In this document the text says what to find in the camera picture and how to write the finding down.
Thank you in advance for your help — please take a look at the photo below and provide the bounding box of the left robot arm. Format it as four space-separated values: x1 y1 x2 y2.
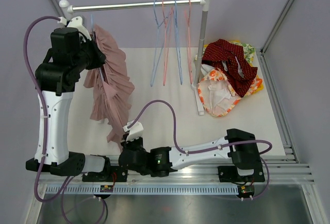
26 26 112 181

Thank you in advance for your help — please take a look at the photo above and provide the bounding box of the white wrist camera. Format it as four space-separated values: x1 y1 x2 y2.
57 16 92 41
123 122 144 142

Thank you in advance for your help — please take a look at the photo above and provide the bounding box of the red polka dot skirt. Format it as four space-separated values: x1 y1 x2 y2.
202 39 258 97

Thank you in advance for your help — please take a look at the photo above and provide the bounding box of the slotted cable duct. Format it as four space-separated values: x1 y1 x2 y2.
45 185 239 196

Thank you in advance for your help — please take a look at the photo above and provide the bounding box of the pink wire hanger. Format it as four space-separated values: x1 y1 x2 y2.
184 0 193 84
162 0 173 86

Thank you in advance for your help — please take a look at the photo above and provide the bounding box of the pink pleated skirt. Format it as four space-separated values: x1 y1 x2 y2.
84 24 135 152

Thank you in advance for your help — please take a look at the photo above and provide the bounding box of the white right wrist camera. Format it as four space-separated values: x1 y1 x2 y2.
123 122 144 142

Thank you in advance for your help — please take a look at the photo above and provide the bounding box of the white and silver clothes rack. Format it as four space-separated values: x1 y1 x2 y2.
58 0 210 115

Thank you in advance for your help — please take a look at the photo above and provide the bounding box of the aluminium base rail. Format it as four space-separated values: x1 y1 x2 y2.
35 154 317 186

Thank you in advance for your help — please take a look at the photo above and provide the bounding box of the orange floral skirt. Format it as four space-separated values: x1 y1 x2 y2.
197 68 263 118

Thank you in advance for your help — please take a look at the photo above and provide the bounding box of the blue wire hanger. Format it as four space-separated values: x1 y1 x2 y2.
90 14 107 87
174 0 183 85
150 0 168 87

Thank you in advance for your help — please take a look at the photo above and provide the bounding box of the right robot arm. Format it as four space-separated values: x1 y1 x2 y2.
119 129 265 184

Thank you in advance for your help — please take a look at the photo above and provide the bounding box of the lemon print skirt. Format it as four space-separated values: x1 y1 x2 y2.
194 40 255 64

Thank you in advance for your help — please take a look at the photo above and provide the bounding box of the yellow plastic tray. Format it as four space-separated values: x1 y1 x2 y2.
246 50 263 96

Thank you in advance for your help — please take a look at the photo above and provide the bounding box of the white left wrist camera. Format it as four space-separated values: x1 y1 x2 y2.
57 16 92 41

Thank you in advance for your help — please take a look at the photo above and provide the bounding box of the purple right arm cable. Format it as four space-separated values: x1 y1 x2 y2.
126 99 273 200

